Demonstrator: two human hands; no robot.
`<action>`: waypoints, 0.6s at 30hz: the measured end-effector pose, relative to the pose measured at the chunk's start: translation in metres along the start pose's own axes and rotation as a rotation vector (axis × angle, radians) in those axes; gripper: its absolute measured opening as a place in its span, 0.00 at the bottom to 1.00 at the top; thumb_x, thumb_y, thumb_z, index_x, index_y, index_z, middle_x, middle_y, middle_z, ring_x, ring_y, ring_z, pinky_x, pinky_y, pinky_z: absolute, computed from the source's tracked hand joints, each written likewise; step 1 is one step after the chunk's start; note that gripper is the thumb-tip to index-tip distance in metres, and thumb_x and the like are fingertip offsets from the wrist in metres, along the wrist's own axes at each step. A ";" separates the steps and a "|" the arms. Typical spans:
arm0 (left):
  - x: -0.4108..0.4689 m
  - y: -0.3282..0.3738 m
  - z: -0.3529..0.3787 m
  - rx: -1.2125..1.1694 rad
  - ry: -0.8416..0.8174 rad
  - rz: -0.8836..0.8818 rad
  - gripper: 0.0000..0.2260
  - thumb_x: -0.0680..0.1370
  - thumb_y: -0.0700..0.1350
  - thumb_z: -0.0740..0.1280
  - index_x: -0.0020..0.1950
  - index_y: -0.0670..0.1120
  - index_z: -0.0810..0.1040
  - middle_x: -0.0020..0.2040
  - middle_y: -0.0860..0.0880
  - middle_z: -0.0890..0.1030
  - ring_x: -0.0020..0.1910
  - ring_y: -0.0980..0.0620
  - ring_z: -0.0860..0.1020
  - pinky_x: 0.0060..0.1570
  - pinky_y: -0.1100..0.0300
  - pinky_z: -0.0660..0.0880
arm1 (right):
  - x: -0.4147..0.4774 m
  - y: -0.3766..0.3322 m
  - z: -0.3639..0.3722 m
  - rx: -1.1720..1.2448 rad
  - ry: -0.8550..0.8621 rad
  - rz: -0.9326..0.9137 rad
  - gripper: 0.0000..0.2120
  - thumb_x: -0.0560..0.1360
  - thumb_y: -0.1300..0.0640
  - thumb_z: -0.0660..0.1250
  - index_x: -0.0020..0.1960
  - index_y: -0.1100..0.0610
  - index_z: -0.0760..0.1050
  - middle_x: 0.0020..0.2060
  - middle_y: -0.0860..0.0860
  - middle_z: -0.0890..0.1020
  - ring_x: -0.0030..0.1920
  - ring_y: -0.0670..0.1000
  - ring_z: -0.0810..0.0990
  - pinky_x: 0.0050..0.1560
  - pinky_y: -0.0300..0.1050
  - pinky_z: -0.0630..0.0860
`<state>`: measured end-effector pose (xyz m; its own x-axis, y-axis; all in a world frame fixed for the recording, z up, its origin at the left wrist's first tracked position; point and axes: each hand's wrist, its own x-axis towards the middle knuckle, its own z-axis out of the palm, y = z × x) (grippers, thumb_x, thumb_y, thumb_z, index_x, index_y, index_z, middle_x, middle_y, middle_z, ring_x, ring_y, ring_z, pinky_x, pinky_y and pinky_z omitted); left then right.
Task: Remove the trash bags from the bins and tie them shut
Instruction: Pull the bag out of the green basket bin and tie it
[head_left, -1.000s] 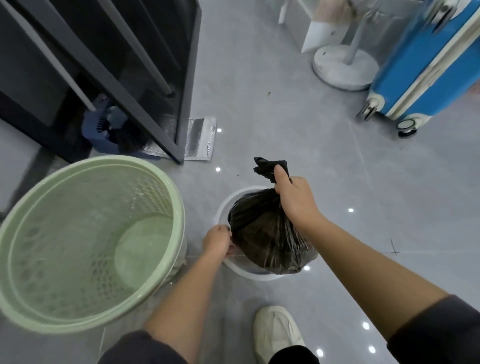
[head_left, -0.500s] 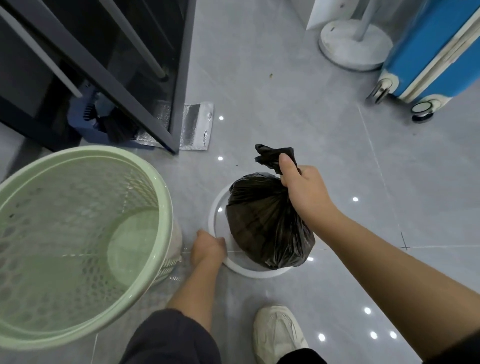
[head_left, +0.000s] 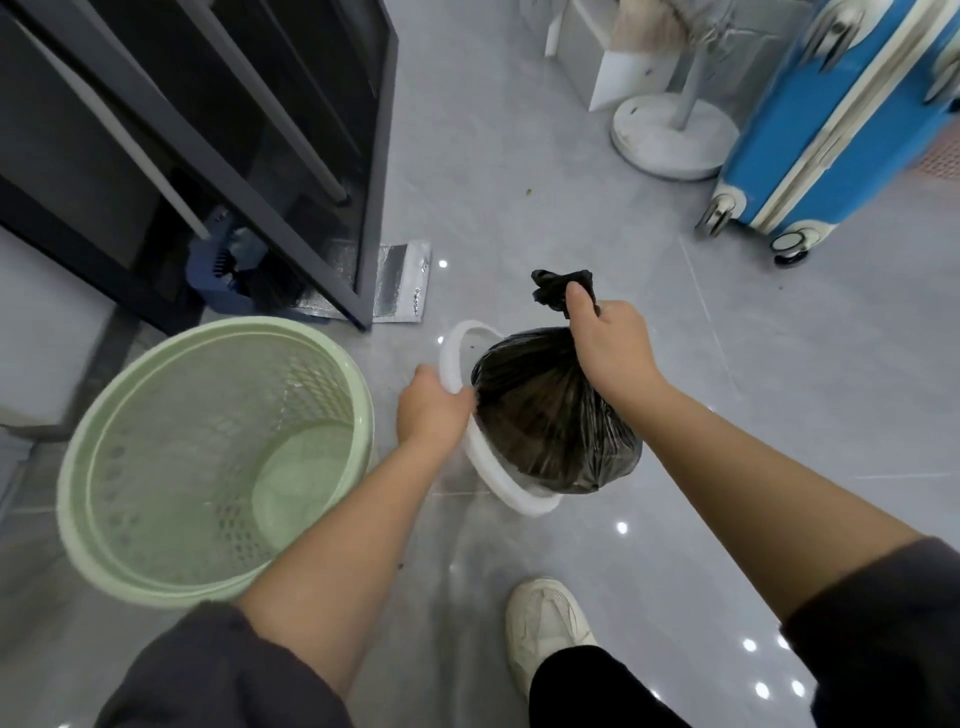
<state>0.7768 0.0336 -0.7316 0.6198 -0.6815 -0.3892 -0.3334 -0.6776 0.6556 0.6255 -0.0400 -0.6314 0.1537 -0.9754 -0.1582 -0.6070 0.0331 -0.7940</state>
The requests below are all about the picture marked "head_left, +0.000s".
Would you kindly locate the person's left forearm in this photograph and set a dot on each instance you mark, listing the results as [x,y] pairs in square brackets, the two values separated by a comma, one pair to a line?
[345,555]

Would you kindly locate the person's grey right sleeve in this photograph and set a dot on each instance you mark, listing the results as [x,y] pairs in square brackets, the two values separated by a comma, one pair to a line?
[885,637]

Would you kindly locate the black metal shelf frame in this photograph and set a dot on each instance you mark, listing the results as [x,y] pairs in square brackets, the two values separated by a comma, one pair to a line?
[210,135]

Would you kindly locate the black garbage bag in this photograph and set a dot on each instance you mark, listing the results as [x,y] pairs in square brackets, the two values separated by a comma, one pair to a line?
[547,405]

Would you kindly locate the blue dustpan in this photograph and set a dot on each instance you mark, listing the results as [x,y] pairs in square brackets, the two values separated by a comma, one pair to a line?
[225,270]

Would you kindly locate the person's left hand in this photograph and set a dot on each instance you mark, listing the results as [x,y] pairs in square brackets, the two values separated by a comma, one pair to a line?
[429,412]

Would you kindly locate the person's right hand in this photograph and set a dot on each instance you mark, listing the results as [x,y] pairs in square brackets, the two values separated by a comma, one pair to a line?
[613,352]

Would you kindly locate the person's grey left sleeve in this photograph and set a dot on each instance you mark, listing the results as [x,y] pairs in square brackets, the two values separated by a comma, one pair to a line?
[217,675]

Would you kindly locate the blue suitcase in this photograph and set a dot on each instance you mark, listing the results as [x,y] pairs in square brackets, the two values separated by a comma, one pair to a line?
[840,120]

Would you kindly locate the person's left fingers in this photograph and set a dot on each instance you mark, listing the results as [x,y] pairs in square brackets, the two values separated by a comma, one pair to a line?
[459,397]

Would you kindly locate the person's black trouser leg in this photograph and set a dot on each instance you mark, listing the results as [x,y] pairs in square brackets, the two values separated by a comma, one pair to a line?
[600,690]

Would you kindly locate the person's white shoe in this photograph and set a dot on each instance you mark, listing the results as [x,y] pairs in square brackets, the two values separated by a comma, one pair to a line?
[541,622]

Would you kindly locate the person's grey sleeve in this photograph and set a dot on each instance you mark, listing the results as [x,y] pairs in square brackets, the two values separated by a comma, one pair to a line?
[885,637]
[217,675]

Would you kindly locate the person's right thumb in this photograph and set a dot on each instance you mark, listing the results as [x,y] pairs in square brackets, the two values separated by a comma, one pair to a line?
[581,304]

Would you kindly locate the person's right forearm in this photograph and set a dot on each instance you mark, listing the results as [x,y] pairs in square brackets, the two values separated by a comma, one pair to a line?
[757,495]

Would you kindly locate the green plastic waste basket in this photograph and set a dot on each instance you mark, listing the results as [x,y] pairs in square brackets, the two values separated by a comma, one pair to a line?
[210,465]

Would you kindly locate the white plastic waste basket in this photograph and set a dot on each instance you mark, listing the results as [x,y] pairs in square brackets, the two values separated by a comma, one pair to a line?
[487,465]

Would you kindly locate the silver padded envelope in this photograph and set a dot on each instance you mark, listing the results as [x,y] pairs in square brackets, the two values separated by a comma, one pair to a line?
[401,281]

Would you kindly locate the white standing fan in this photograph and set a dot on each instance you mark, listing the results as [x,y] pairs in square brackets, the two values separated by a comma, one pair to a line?
[675,112]

